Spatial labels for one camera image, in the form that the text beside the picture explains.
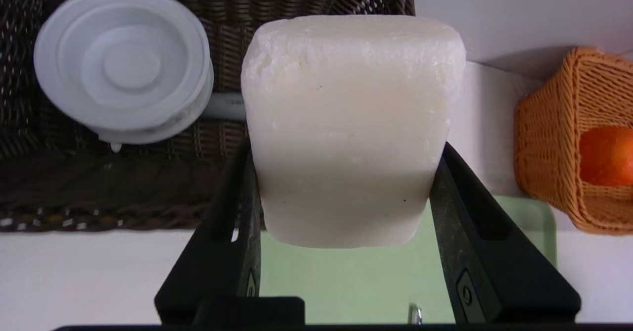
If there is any white peeler with grey handle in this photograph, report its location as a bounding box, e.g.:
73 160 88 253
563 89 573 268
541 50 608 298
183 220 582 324
202 93 247 122

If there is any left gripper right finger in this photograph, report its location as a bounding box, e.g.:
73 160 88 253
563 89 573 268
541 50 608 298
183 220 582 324
429 142 582 324

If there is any orange fruit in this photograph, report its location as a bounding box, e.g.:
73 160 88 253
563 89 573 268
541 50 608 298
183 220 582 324
579 126 633 187

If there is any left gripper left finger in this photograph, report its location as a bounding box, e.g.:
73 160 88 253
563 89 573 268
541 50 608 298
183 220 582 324
155 138 305 326

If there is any orange wicker basket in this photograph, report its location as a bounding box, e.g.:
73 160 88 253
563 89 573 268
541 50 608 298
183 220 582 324
513 47 633 236

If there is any dark brown wicker basket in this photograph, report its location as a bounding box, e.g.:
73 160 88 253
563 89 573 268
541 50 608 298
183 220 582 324
0 0 416 233

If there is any white sponge block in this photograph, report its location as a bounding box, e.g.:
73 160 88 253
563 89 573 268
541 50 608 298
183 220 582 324
241 14 467 249

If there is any white tape roll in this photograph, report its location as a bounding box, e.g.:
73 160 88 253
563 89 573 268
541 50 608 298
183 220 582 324
34 0 215 152

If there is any light green plastic tray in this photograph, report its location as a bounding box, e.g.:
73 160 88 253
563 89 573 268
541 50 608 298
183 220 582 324
259 195 558 324

